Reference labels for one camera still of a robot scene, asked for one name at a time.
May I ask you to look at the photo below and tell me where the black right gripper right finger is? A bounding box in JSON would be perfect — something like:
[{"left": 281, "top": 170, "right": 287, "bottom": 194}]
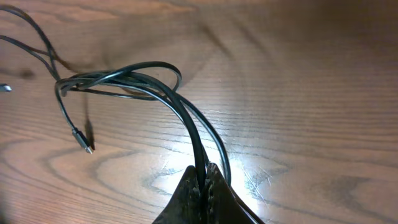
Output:
[{"left": 201, "top": 163, "right": 263, "bottom": 224}]

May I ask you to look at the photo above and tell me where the thin black USB cable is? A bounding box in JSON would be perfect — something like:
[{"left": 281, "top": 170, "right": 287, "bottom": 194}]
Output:
[{"left": 0, "top": 4, "right": 181, "bottom": 155}]

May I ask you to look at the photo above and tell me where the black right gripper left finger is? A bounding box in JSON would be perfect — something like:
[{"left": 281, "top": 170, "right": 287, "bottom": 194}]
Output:
[{"left": 152, "top": 166, "right": 201, "bottom": 224}]

